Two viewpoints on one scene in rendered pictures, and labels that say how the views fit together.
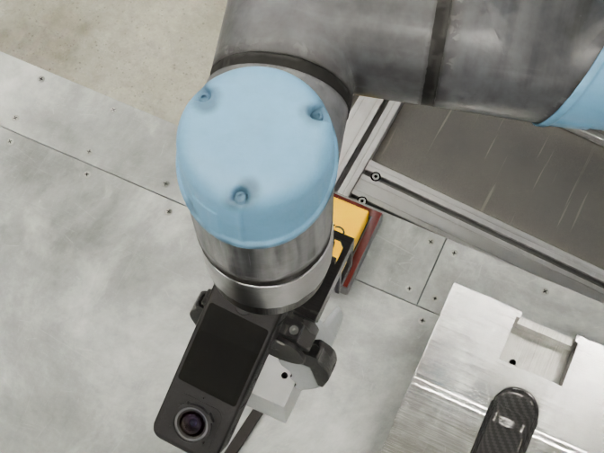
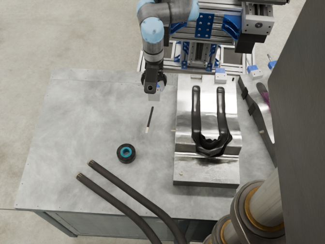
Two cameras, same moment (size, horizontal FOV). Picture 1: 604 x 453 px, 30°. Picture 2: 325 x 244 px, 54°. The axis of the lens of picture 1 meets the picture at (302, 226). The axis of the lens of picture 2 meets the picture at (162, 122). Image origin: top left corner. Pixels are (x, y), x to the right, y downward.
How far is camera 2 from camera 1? 67 cm
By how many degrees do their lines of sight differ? 12
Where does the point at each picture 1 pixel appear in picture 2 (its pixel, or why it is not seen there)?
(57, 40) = not seen: hidden behind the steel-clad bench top
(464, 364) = (185, 84)
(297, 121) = (157, 21)
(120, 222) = (113, 88)
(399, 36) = (164, 11)
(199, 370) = (148, 79)
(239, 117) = (149, 22)
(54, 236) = (102, 95)
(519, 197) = not seen: hidden behind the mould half
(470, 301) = (182, 75)
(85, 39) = not seen: hidden behind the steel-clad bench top
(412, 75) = (168, 17)
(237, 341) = (153, 72)
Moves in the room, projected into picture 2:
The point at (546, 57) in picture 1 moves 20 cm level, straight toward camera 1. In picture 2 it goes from (185, 8) to (186, 52)
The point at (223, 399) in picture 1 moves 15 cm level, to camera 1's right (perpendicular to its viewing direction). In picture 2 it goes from (154, 82) to (189, 69)
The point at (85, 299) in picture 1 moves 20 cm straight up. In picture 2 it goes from (112, 102) to (106, 76)
